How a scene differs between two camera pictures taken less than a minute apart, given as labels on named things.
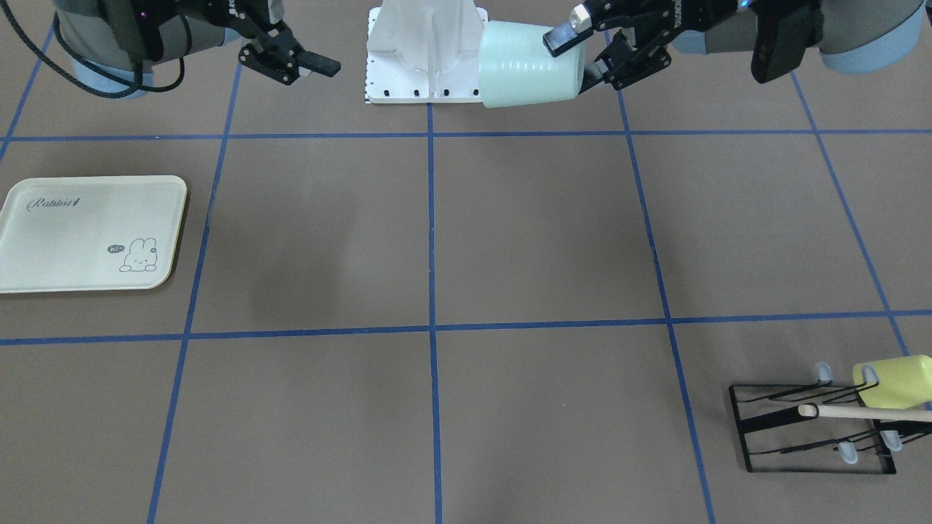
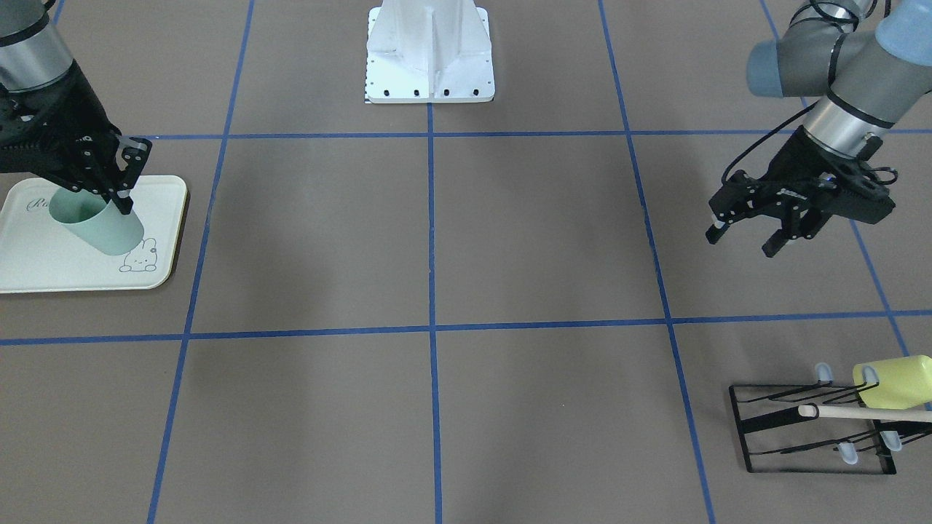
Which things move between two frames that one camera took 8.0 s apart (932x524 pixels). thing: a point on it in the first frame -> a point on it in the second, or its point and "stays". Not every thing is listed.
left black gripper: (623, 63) -> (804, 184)
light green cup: (516, 68) -> (89, 217)
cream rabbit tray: (77, 233) stays
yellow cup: (902, 383) stays
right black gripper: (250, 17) -> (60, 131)
